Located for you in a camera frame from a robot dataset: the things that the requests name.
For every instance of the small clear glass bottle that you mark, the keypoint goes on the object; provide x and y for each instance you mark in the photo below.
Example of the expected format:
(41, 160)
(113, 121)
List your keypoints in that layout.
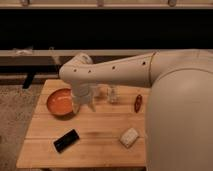
(112, 95)

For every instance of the clear plastic cup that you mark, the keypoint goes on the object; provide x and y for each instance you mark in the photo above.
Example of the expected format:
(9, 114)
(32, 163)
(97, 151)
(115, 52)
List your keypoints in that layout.
(96, 90)

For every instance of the dark red oblong object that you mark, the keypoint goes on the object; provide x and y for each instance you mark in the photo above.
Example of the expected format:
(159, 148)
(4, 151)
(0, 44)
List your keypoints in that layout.
(138, 103)

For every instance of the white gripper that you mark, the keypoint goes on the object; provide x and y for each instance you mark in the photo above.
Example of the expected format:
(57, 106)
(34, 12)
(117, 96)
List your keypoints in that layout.
(81, 94)

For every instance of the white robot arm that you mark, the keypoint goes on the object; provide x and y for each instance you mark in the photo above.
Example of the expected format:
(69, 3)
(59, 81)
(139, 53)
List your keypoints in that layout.
(179, 112)

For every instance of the white sponge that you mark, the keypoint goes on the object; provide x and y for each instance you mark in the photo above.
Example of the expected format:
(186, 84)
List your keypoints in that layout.
(129, 137)

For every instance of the orange ceramic bowl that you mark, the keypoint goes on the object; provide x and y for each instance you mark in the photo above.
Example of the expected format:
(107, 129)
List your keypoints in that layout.
(59, 103)

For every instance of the black rectangular box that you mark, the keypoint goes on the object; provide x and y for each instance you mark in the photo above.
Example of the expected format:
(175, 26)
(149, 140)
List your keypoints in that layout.
(66, 140)

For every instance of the wooden table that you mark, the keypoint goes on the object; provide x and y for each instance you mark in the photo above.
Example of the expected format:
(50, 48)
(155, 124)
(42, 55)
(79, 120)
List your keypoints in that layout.
(99, 144)

